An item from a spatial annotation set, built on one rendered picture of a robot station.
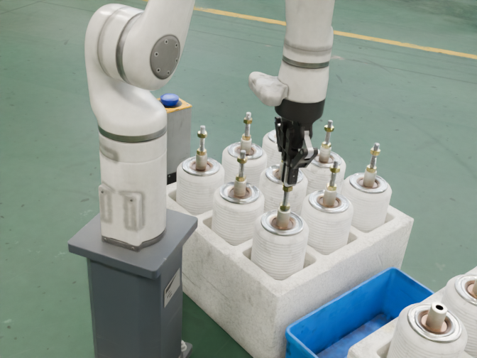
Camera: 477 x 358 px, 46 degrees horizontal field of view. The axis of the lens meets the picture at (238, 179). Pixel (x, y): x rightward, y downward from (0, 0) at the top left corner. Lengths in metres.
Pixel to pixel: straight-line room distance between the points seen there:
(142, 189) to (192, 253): 0.36
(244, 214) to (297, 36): 0.36
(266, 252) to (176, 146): 0.39
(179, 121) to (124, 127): 0.51
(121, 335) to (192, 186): 0.33
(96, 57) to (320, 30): 0.30
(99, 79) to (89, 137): 1.06
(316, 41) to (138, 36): 0.26
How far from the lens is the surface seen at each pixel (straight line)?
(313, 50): 0.82
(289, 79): 0.84
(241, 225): 1.05
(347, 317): 1.13
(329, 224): 1.04
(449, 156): 1.93
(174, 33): 0.71
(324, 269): 1.03
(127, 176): 0.77
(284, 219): 0.98
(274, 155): 1.26
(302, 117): 0.85
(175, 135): 1.25
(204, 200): 1.12
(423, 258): 1.43
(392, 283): 1.19
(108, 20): 0.72
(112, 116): 0.75
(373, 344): 0.91
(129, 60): 0.69
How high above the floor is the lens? 0.82
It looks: 31 degrees down
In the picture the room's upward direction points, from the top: 5 degrees clockwise
